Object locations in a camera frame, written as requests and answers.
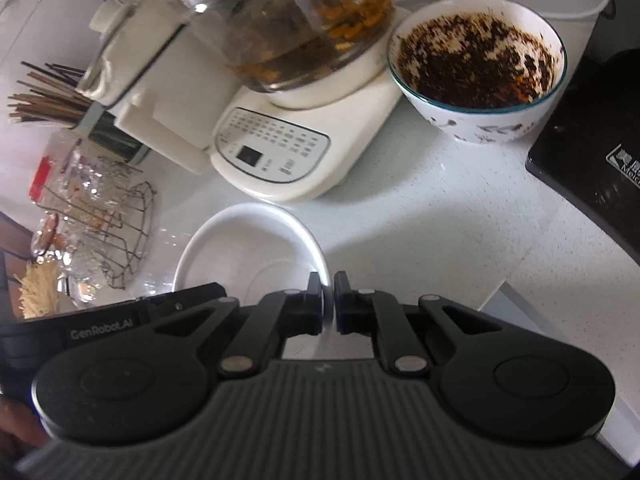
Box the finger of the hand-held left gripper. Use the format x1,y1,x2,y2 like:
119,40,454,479
136,282,227,330

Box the wire glass holder rack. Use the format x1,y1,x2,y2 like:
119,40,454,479
37,154,157,292

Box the glass kettle on base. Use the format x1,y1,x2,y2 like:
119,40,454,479
209,6,414,204

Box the dried noodle bundle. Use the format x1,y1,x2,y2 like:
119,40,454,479
16,259,67,320

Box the white ceramic bowl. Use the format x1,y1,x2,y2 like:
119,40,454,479
172,203,331,313

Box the black induction cooktop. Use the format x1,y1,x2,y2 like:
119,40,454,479
524,0,640,267

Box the bundle of chopsticks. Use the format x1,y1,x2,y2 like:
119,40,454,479
7,61,97,125

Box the glass health kettle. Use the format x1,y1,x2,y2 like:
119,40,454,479
164,0,397,111

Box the white electric cooking pot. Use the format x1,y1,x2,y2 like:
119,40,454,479
81,0,217,176

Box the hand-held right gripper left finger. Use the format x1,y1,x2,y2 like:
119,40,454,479
155,272,324,376

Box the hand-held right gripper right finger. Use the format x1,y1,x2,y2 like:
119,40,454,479
333,270,504,376

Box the cut glass goblet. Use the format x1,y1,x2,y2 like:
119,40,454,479
30,210,76,261
55,255,108,310

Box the dark brown cutting board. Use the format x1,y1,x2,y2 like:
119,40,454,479
0,210,32,262

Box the chili residue bowl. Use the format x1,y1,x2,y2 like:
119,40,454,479
386,0,568,146

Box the person's left hand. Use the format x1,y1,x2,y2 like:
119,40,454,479
0,394,52,457

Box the green chopstick holder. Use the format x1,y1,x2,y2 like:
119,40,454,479
86,109,152,167

